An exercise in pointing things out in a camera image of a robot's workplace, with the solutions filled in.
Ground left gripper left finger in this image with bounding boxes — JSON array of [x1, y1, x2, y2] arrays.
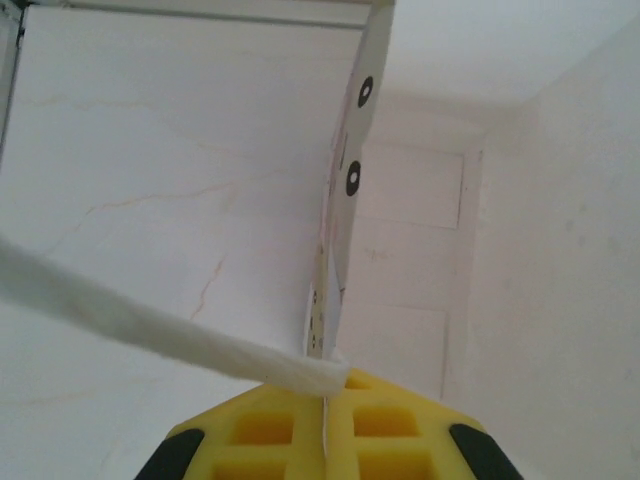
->
[[141, 383, 327, 480]]

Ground white paper bag with handles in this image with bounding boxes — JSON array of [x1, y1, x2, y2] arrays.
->
[[0, 0, 640, 480]]

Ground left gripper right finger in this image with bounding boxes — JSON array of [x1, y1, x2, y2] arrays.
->
[[325, 367, 517, 480]]

